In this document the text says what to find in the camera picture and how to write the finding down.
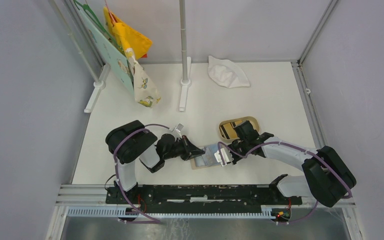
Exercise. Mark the gold striped card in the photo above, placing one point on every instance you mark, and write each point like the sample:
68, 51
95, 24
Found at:
227, 130

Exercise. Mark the white left rack foot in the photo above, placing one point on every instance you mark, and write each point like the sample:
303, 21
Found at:
98, 87

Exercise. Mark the beige oval tray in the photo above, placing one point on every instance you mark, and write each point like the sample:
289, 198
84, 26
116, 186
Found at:
251, 119

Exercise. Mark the yellow hanging cloth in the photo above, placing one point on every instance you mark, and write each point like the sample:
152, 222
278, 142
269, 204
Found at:
129, 41

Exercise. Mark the beige card holder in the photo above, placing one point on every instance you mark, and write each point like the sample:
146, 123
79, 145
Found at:
206, 160

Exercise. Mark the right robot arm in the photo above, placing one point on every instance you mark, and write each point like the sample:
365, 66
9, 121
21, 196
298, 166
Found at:
325, 175

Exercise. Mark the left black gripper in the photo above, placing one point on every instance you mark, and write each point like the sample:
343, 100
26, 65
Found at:
189, 149

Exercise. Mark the grey vertical pole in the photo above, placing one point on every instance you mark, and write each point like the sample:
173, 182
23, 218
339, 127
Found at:
182, 11

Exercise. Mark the white printed hanging cloth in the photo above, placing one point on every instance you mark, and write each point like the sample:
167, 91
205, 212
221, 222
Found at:
145, 90

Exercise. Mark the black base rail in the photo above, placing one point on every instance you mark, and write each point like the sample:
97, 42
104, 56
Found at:
201, 199

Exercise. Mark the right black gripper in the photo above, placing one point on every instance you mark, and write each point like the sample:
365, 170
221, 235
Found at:
235, 158

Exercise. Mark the teal printed hanging cloth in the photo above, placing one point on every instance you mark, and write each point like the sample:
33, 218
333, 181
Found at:
105, 44

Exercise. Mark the white crumpled cloth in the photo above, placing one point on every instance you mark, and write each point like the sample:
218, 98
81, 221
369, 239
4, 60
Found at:
226, 73

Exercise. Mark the white pole base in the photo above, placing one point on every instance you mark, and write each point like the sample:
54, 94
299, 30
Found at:
184, 89

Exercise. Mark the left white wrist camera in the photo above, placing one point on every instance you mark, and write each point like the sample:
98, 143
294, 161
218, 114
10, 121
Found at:
177, 130

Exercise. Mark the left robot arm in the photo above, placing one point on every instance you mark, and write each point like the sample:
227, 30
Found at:
151, 144

